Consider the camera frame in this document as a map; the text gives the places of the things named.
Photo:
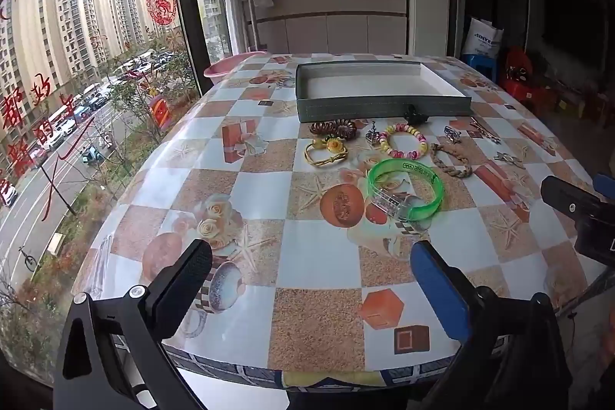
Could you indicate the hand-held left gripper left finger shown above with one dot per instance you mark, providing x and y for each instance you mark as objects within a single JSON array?
[{"x": 185, "y": 275}]

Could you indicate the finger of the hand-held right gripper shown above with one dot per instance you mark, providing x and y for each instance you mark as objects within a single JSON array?
[
  {"x": 606, "y": 186},
  {"x": 564, "y": 196}
]

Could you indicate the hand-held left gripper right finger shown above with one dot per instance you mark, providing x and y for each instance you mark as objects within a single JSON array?
[{"x": 437, "y": 290}]

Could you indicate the green translucent bangle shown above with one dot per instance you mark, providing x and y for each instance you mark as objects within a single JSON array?
[{"x": 432, "y": 203}]

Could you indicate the silver star hair clip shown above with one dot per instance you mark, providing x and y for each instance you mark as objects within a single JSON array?
[{"x": 483, "y": 129}]

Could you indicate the silver heart clip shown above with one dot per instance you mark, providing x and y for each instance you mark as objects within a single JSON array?
[{"x": 450, "y": 132}]

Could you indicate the silver pendant charm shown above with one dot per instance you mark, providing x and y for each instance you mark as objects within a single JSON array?
[{"x": 372, "y": 135}]

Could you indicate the black claw hair clip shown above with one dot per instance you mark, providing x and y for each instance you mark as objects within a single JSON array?
[{"x": 414, "y": 116}]

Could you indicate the grey cardboard box tray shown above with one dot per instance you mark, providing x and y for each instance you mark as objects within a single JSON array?
[{"x": 384, "y": 110}]

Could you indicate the pile of colourful boxes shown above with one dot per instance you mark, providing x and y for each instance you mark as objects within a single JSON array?
[{"x": 581, "y": 105}]

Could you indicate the red plastic chair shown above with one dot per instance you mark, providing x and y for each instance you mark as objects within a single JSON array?
[{"x": 516, "y": 89}]

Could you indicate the blue plastic stool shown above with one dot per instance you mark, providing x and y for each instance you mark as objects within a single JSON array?
[{"x": 480, "y": 60}]

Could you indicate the red lantern window decoration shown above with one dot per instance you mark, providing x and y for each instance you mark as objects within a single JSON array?
[{"x": 160, "y": 112}]

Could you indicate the white printed bag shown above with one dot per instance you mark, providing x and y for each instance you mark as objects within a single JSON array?
[{"x": 480, "y": 38}]

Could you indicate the red character window stickers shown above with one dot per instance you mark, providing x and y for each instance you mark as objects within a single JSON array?
[{"x": 21, "y": 150}]

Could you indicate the pink plastic basin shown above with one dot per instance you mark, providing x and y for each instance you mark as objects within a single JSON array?
[{"x": 221, "y": 66}]

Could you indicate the white mop pole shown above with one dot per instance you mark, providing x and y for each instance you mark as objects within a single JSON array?
[{"x": 251, "y": 16}]

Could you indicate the red horse paper cutout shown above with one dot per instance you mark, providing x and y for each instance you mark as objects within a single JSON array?
[{"x": 160, "y": 4}]

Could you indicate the white counter cabinet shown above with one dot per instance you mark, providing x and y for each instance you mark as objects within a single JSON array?
[{"x": 336, "y": 30}]

